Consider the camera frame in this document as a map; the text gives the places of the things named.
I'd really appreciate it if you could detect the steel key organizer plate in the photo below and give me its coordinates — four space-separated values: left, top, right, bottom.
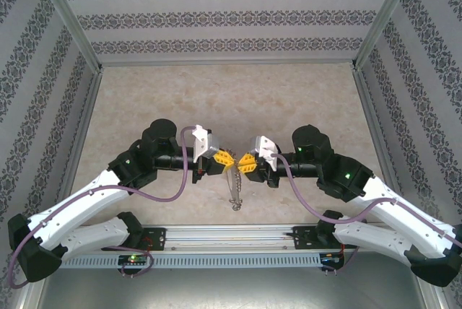
225 163 243 212

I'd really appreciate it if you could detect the small circuit board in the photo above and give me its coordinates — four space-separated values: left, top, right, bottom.
320 252 344 265
118 254 149 266

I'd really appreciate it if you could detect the grey metal tray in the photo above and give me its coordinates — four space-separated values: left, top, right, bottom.
21 267 443 309

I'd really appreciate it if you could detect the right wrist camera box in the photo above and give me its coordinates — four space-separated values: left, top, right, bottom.
247 135 281 173

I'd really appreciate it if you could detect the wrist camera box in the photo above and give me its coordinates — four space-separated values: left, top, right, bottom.
191 124 221 164
247 135 281 173

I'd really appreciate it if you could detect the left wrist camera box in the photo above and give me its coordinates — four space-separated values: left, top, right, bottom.
191 124 221 164

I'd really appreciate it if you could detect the aluminium side rail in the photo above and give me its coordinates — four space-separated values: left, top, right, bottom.
352 65 396 183
59 66 105 196

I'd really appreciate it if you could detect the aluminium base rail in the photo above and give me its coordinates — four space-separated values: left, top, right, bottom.
82 224 339 252

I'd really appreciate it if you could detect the grey slotted cable duct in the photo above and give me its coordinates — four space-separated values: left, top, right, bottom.
59 253 346 270

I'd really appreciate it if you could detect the aluminium frame post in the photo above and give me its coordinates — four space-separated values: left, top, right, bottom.
350 0 422 71
30 0 105 71

